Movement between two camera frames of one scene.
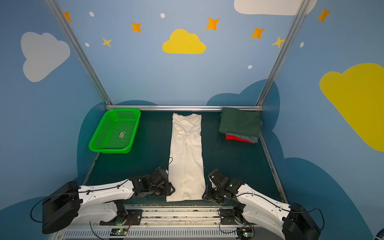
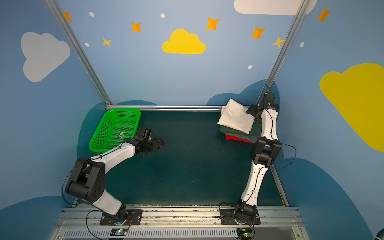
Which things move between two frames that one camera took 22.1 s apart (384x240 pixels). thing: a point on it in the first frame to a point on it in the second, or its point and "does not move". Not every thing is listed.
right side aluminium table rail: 280,189 does not move
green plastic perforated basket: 116,132 does not move
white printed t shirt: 186,178 to 234,116
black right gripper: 208,194 to 251,109
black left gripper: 167,188 to 154,144
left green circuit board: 118,232 does not move
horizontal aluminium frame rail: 183,107 does not move
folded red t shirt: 231,137 does not move
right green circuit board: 244,233 does not move
